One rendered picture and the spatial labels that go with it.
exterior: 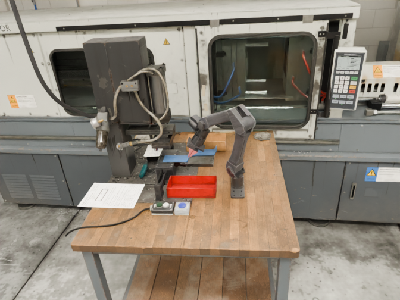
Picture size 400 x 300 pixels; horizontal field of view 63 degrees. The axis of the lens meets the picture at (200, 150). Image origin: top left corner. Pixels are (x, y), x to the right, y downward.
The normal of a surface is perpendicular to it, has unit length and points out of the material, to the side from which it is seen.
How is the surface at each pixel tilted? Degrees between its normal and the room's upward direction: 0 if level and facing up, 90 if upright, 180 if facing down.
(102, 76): 90
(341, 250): 0
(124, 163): 90
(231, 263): 0
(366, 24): 90
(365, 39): 90
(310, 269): 0
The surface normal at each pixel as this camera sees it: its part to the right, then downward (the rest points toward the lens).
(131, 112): -0.10, 0.49
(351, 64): -0.35, 0.58
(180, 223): -0.07, -0.87
